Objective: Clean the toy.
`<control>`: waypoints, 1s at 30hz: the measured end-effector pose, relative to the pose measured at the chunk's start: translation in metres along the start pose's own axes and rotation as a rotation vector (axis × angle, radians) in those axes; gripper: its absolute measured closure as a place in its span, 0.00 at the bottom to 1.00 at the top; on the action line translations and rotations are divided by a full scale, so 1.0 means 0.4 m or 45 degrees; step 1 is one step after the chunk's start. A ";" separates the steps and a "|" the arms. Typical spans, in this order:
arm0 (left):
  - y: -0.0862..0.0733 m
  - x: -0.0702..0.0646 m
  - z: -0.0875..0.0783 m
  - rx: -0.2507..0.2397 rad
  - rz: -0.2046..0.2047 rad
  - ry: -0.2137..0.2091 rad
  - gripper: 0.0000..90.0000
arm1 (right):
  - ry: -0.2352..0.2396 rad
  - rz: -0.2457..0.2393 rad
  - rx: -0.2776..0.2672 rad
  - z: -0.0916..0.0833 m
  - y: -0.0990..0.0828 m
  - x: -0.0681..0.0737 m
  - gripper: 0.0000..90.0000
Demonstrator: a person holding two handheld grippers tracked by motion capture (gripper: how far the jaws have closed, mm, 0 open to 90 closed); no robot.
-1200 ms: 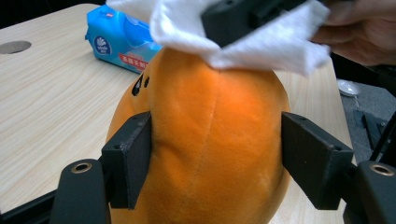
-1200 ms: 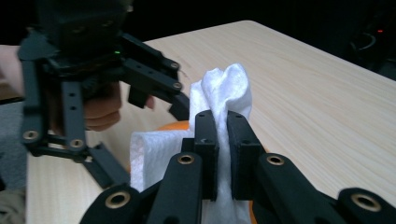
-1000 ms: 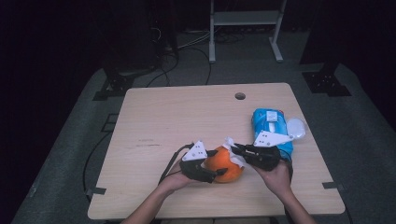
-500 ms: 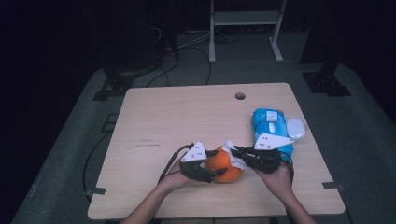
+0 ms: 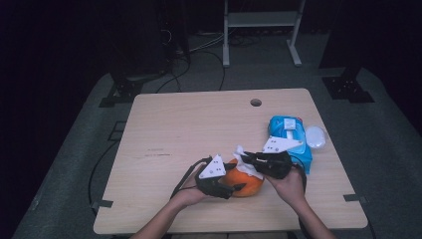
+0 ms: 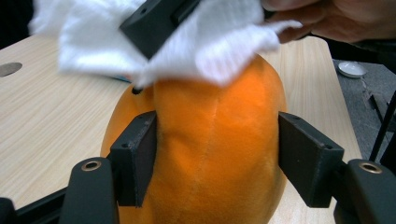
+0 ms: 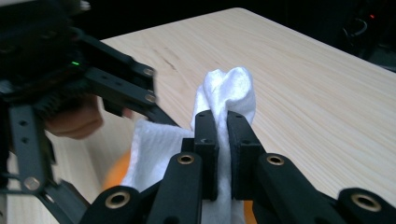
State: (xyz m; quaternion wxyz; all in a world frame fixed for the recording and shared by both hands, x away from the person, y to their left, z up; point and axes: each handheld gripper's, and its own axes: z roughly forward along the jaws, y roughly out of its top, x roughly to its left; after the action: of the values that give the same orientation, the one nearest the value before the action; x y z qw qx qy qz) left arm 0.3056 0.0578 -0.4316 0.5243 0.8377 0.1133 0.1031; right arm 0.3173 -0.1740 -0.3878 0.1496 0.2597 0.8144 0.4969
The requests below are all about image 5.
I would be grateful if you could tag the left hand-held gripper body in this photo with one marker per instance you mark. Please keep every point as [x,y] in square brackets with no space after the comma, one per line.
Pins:
[212,186]

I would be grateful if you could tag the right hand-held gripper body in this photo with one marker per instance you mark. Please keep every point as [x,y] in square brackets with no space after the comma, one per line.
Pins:
[275,164]

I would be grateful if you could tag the white wet wipe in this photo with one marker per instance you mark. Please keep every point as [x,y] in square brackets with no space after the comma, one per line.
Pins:
[247,169]

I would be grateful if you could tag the orange plush toy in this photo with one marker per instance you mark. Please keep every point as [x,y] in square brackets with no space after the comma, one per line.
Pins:
[252,187]

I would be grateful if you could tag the blue wet wipes pack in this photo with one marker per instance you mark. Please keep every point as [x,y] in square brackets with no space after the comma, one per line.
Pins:
[285,127]

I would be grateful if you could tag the person's left hand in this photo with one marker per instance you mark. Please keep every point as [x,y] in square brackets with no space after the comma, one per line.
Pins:
[190,194]

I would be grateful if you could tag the person's right hand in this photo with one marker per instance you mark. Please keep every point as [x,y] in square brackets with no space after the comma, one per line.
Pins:
[293,187]

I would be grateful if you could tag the white round pack lid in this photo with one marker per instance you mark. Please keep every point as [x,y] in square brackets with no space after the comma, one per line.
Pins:
[315,136]

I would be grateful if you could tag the black tape strip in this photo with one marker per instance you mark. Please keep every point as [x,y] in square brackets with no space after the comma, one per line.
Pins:
[355,198]
[103,204]

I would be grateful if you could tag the black stand with flat base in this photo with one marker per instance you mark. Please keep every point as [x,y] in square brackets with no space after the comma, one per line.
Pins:
[348,88]
[124,89]

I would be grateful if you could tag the white metal stand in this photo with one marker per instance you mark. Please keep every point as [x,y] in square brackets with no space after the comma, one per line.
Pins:
[262,19]

